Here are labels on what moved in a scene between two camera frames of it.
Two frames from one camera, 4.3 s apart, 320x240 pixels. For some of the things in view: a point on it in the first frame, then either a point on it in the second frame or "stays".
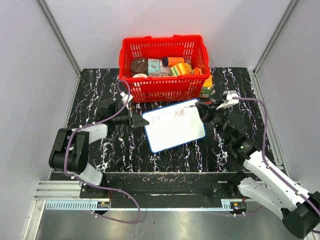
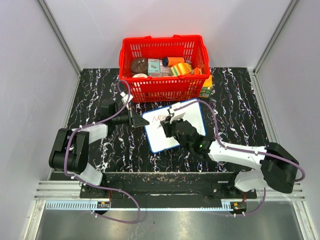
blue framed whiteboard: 172,126 stays
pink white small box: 166,71 stays
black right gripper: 206,112 → 167,126
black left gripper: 138,121 stays
